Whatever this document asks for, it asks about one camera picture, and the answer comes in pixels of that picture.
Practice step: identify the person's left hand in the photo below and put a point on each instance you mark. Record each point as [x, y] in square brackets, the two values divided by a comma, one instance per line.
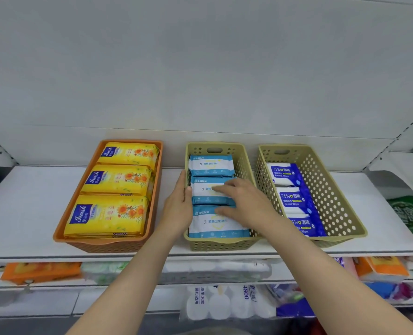
[176, 209]

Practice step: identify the person's right hand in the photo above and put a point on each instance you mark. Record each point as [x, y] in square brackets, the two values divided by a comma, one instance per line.
[251, 205]

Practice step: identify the olive plastic basket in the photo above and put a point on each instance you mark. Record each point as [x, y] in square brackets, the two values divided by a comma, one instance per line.
[342, 219]
[220, 244]

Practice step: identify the stack of blue wipes packets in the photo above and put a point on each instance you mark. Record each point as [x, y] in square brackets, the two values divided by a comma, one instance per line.
[210, 165]

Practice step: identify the orange plastic basket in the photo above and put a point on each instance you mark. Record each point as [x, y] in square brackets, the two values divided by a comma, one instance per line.
[105, 245]

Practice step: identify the person's right forearm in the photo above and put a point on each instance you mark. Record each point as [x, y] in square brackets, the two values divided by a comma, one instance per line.
[339, 282]

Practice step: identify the person's left forearm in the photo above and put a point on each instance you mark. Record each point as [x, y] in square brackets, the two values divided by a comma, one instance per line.
[122, 289]

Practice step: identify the green and white tissue pack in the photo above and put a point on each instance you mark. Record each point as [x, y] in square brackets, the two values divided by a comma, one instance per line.
[178, 270]

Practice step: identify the white bag blue print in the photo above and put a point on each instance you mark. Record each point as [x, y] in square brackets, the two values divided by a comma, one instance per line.
[224, 303]

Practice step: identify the blue tissue pack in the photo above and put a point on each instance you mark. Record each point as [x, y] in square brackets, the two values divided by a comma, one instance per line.
[293, 307]

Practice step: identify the pink tissue pack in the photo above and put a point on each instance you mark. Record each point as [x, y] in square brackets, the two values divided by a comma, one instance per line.
[346, 265]

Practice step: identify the white shirt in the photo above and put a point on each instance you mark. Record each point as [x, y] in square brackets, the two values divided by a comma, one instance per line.
[213, 331]

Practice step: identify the orange white tissue pack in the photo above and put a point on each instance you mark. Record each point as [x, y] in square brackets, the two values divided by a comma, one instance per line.
[380, 268]

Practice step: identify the orange paper roll pack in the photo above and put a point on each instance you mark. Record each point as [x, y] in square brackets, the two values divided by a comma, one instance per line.
[40, 272]

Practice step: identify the green printed bag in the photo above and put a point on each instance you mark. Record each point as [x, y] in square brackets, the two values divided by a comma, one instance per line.
[412, 216]

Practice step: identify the row of blue packs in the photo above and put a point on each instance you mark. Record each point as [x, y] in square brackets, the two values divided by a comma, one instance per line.
[394, 291]

